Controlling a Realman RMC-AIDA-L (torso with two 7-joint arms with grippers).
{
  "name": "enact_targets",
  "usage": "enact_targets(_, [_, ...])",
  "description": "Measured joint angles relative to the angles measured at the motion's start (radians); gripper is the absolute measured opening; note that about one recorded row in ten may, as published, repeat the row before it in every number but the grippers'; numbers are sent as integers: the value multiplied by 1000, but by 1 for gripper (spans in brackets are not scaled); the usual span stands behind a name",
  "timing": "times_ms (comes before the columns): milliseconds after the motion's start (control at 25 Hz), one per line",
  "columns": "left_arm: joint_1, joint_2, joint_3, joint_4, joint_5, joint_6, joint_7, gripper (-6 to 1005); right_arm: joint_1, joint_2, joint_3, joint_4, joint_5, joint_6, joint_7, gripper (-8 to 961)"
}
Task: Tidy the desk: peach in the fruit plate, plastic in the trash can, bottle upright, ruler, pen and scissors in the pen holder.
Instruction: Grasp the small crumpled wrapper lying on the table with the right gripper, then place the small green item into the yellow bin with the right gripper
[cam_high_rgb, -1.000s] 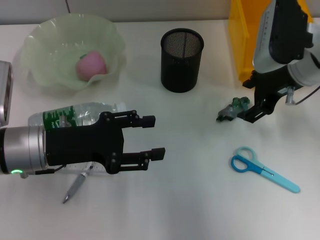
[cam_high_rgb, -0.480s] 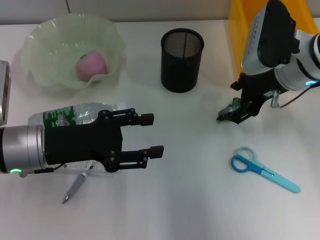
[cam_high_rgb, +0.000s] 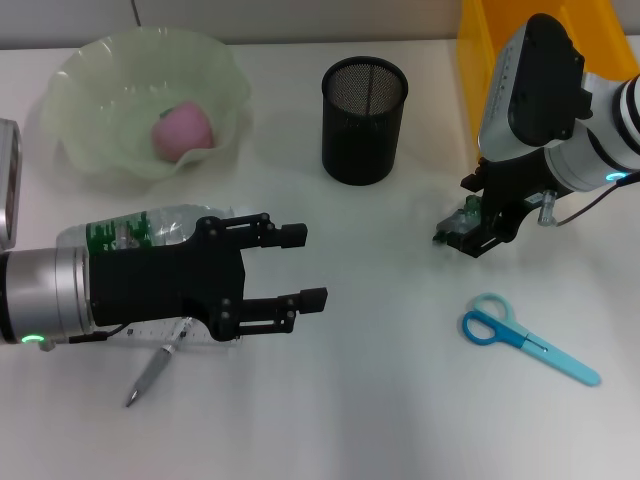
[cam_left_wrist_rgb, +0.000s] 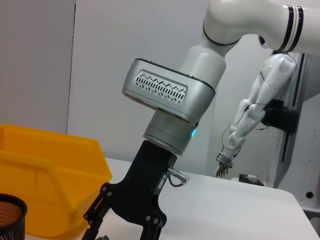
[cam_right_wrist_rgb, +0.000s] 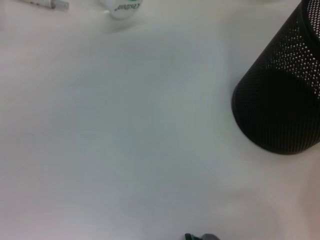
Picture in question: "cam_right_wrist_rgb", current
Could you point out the black mesh pen cup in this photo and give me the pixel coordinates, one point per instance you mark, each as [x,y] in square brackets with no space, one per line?
[280,100]

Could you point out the green plastic wrapper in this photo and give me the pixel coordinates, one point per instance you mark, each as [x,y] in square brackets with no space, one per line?
[200,237]

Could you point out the silver ballpoint pen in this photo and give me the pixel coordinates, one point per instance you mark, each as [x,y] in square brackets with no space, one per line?
[50,3]

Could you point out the clear green-label water bottle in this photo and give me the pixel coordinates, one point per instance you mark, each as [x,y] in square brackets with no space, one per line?
[121,10]

